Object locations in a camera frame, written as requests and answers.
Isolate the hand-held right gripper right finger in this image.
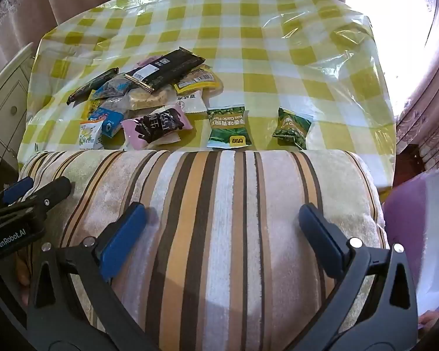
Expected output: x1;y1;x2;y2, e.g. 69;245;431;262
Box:
298;203;419;351

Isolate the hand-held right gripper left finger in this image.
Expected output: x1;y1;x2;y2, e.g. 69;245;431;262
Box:
26;202;158;351

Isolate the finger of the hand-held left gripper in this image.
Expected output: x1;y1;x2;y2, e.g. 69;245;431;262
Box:
0;176;35;205
22;176;72;213

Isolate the yellow white snack packet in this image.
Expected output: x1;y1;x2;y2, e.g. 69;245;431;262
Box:
78;119;105;150

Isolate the white purple-trimmed storage box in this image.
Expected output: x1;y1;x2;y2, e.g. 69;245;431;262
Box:
382;170;439;331

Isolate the blue clear-window snack packet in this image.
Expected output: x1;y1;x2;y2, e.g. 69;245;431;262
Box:
91;77;132;99
90;104;127;137

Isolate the thin black snack packet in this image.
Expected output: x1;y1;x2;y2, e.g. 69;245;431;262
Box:
66;68;121;105

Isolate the green pea snack packet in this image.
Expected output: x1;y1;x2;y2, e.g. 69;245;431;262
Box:
207;105;250;150
272;107;313;150

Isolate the clear cracker packet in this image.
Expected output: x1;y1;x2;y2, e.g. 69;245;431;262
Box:
126;86;176;110

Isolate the small white snack packet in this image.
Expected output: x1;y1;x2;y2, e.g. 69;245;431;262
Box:
176;91;207;114

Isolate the large black cracker packet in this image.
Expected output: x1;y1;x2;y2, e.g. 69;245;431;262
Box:
124;47;206;94

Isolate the white cabinet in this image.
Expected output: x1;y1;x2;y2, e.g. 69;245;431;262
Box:
0;42;35;191

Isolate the striped beige blanket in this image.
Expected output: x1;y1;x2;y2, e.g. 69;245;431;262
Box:
16;148;390;351

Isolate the pink patterned curtain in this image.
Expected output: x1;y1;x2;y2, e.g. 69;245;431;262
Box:
395;0;439;176

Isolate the yellow white checked tablecloth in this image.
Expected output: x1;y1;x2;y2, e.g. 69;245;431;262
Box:
18;0;397;191

